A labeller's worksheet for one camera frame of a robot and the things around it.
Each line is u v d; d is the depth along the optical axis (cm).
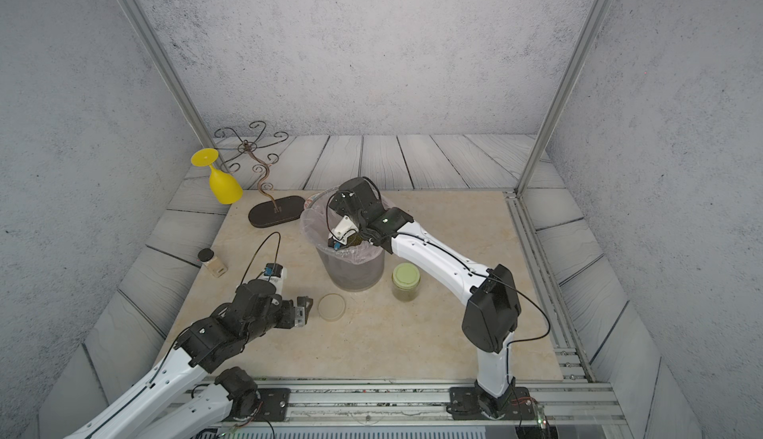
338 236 72
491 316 45
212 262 91
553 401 74
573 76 87
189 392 50
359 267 76
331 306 92
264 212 114
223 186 93
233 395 62
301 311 68
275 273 67
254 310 57
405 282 85
